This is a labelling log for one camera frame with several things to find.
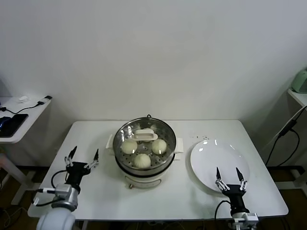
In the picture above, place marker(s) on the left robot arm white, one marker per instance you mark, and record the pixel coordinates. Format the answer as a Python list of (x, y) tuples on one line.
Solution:
[(57, 218)]

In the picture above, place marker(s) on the black white charger plug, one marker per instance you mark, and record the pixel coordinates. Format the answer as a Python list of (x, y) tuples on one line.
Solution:
[(46, 98)]

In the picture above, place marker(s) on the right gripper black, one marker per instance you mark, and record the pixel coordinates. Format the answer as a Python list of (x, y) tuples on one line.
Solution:
[(236, 196)]

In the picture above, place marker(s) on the white shelf table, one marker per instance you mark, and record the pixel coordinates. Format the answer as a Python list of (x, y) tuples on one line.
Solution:
[(299, 97)]

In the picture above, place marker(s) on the white round plate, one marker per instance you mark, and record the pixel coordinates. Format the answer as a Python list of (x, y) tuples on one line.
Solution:
[(216, 155)]

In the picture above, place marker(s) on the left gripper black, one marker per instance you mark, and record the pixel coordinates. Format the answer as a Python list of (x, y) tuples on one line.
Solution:
[(76, 172)]

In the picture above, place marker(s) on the blue computer mouse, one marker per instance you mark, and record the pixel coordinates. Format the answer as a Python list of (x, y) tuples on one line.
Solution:
[(3, 122)]

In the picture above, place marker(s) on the black power adapter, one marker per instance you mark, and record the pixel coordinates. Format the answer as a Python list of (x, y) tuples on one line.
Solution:
[(289, 127)]

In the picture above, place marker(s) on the small white object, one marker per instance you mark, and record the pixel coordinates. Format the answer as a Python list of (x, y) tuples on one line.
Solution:
[(23, 98)]

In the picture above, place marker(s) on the white electric cooking pot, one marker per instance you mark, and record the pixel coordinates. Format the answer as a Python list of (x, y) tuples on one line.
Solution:
[(144, 182)]

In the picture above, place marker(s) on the steel steamer basket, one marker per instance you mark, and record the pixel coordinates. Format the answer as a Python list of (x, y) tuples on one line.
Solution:
[(153, 169)]

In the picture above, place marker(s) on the white side table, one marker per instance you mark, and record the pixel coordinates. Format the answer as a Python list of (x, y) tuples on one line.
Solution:
[(33, 117)]

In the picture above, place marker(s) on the mint green appliance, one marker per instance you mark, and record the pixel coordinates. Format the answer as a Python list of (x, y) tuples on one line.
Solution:
[(301, 82)]

